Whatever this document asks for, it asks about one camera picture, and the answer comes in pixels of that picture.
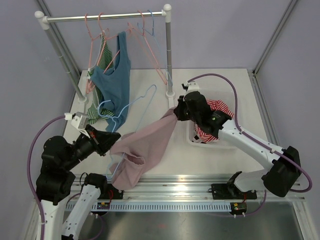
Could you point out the aluminium frame post right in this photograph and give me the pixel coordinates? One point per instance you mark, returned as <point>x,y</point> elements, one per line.
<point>275,35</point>

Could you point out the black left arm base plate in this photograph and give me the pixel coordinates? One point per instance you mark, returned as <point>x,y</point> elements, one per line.
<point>117,193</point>

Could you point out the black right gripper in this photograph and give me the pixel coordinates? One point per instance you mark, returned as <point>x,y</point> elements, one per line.
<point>179,110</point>

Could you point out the white slotted cable duct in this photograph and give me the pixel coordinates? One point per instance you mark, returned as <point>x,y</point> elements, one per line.
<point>121,206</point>

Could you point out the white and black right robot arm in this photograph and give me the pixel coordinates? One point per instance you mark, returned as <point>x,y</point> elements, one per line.
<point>280,165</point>

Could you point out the silver and white clothes rack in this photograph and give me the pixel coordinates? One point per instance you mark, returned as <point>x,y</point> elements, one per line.
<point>166,13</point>

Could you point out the green white striped tank top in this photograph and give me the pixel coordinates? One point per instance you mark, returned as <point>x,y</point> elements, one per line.
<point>104,59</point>

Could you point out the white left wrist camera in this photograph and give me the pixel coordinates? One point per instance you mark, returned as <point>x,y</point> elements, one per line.
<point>78,120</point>

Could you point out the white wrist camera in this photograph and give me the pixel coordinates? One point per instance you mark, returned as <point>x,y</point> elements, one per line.
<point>190,87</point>
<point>78,120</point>

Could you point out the pink hanger with red top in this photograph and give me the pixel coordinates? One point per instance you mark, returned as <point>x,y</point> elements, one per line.
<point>141,37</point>

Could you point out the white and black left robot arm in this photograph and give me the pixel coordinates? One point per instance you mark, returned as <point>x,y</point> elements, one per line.
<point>53,186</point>

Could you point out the pink tank top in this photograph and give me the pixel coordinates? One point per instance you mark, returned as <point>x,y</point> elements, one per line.
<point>141,151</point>

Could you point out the aluminium frame post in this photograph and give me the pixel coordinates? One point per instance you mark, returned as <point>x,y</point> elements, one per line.
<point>275,35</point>
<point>59,45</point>

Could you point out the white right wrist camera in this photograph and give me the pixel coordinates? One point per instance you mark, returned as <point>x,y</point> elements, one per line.
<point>190,87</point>

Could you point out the blue tank top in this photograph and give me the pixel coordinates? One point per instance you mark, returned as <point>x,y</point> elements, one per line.
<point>114,85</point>

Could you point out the aluminium frame post left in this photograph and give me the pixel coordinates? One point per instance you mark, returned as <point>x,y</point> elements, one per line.
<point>59,45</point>

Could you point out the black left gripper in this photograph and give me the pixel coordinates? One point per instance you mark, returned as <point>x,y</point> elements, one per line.
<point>102,141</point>

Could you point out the blue hanger end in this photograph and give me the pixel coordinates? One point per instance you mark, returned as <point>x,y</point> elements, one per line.
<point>152,33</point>

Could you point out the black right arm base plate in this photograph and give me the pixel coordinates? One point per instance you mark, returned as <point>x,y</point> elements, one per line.
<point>224,191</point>

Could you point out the aluminium mounting rail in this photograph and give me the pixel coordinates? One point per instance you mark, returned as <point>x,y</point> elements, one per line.
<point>171,188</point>

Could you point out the white plastic mesh basket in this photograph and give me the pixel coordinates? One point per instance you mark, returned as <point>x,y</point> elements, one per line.
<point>217,100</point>

